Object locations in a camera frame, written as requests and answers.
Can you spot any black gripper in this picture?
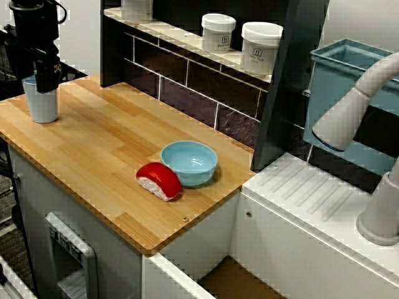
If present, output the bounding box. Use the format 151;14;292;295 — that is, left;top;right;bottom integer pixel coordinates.
12;8;61;93

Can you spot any light blue plastic cup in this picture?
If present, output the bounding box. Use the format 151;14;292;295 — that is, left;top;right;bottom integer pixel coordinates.
21;70;59;125

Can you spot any red toy sushi piece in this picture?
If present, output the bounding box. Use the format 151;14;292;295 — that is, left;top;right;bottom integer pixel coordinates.
135;161;183;202

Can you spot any light blue plastic bowl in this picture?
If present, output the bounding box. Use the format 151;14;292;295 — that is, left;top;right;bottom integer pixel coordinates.
160;140;218;187

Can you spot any black mesh panel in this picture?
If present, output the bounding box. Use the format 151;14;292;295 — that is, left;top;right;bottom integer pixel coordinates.
0;29;90;100

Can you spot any white toy kitchen cabinet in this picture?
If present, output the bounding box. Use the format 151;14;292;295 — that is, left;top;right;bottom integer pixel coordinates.
6;141;243;299

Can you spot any dark tile backsplash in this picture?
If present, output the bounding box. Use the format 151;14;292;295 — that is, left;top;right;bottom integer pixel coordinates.
123;31;269;150

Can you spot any cream shelf board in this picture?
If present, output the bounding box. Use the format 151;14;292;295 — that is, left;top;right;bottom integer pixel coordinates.
103;7;275;84

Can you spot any white lidded plastic jar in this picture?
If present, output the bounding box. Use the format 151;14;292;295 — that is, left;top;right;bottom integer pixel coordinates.
240;21;284;76
200;12;237;54

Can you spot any teal plastic bin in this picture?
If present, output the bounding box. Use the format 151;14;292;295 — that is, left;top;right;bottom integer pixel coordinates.
302;38;399;176

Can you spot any grey toy faucet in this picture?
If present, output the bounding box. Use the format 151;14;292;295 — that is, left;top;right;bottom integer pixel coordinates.
311;51;399;247

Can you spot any white toy sink unit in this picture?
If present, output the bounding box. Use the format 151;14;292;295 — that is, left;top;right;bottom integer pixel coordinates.
142;152;399;299

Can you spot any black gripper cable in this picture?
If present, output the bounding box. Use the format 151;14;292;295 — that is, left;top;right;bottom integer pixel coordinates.
55;2;68;25

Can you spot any aluminium frame rail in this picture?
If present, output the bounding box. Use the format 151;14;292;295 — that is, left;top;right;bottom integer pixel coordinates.
0;254;35;299

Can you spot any dark hutch frame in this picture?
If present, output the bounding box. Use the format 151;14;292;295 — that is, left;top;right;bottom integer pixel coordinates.
100;0;330;173

